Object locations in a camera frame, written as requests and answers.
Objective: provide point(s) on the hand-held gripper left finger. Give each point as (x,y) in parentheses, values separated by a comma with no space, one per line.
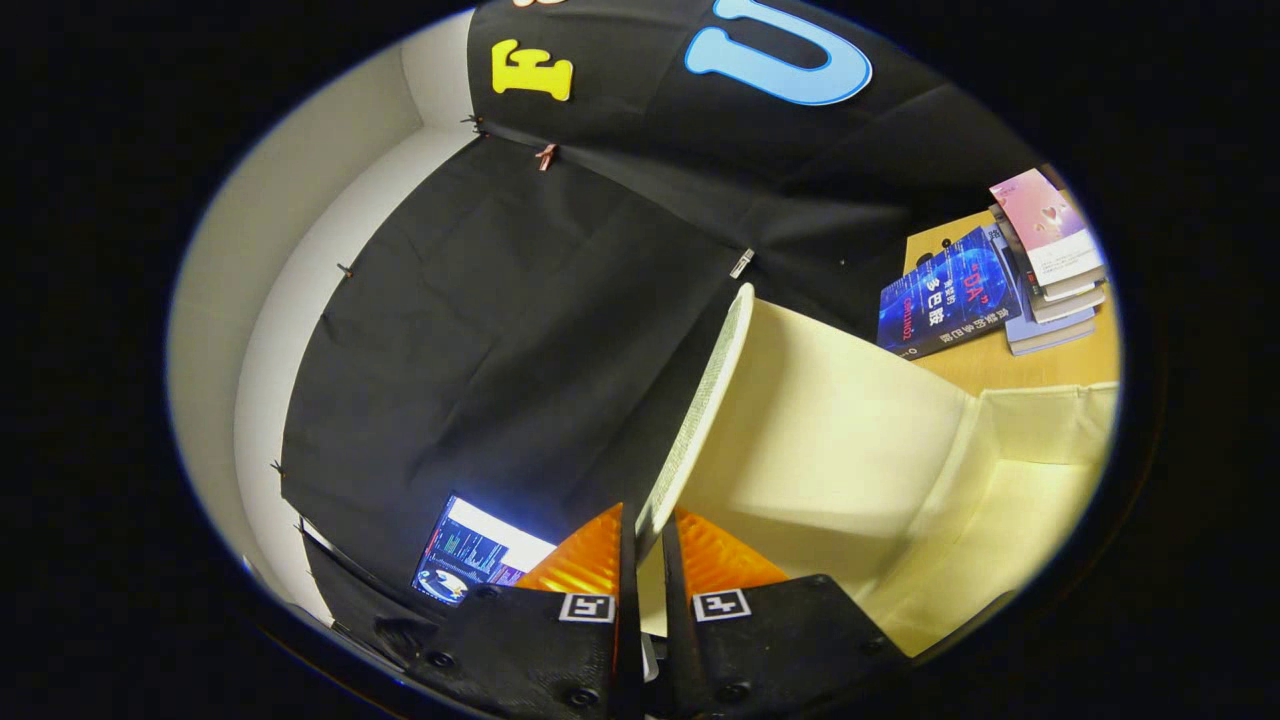
(530,650)

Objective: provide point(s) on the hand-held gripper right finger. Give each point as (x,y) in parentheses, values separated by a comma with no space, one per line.
(780,650)

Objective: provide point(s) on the beige fabric storage box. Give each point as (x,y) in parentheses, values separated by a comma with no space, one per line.
(850,420)

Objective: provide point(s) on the computer monitor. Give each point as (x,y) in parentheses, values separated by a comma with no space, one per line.
(480,550)

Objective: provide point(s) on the black backdrop cloth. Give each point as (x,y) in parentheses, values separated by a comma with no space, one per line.
(500,350)

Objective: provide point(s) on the silver clip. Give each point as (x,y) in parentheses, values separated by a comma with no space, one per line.
(741,263)

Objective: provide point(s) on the dark blue cover book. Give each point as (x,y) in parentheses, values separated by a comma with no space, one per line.
(945,295)

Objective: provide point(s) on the pale blue cover book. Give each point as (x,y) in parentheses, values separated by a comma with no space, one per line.
(1050,333)

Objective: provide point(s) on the grey cover book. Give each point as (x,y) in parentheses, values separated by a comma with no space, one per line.
(1070,300)

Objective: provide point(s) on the pink clip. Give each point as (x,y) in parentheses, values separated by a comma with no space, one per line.
(545,156)

